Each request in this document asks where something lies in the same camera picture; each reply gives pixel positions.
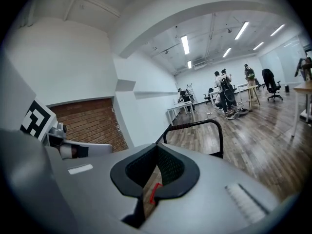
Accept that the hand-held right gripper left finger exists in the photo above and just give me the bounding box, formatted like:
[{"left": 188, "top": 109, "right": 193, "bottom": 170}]
[{"left": 52, "top": 143, "right": 158, "bottom": 234}]

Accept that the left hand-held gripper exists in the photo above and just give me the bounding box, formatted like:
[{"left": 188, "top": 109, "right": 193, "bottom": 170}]
[{"left": 0, "top": 54, "right": 114, "bottom": 234}]

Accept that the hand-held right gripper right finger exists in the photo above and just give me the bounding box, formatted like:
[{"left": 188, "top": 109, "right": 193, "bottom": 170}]
[{"left": 143, "top": 144, "right": 281, "bottom": 234}]

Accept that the black metal platform trolley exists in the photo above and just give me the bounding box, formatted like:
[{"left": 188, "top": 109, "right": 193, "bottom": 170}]
[{"left": 162, "top": 118, "right": 225, "bottom": 159}]

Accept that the long white table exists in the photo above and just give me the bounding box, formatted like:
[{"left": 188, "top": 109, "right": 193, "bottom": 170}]
[{"left": 166, "top": 100, "right": 194, "bottom": 127}]

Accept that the small black office chair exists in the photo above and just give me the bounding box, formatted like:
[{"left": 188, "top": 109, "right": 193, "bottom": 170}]
[{"left": 203, "top": 87, "right": 215, "bottom": 105}]

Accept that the metal stepladder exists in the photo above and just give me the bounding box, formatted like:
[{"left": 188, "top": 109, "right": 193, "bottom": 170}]
[{"left": 186, "top": 82, "right": 199, "bottom": 106}]

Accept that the wooden trestle stand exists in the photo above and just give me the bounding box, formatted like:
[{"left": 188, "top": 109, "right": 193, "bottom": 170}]
[{"left": 237, "top": 83, "right": 261, "bottom": 112}]

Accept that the white air conditioner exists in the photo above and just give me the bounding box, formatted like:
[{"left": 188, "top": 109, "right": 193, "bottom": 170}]
[{"left": 193, "top": 63, "right": 213, "bottom": 71}]

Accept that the black office chair with jacket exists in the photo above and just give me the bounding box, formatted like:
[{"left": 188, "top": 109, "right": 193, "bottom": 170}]
[{"left": 261, "top": 68, "right": 284, "bottom": 102}]

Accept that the group of ceiling light strips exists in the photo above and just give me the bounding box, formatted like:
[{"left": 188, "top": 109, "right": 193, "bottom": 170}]
[{"left": 180, "top": 20, "right": 286, "bottom": 70}]

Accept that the pile of floor cables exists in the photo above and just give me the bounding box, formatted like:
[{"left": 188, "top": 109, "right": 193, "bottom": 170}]
[{"left": 223, "top": 107, "right": 250, "bottom": 121}]

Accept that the wooden desk with white frame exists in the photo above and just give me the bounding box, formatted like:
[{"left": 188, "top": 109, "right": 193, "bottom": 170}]
[{"left": 291, "top": 81, "right": 312, "bottom": 138}]

